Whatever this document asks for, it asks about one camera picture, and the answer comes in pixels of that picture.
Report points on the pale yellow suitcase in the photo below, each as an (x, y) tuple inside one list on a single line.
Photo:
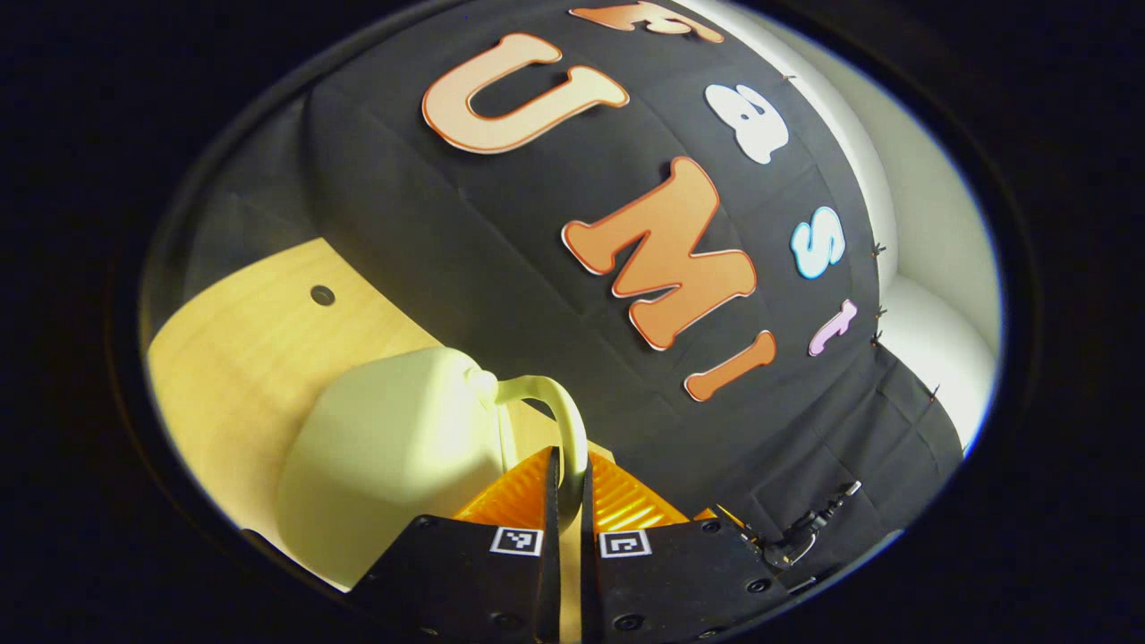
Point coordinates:
[(394, 465)]

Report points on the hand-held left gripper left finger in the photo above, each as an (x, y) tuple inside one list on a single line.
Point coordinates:
[(548, 581)]

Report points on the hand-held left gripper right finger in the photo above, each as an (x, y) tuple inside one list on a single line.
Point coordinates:
[(590, 581)]

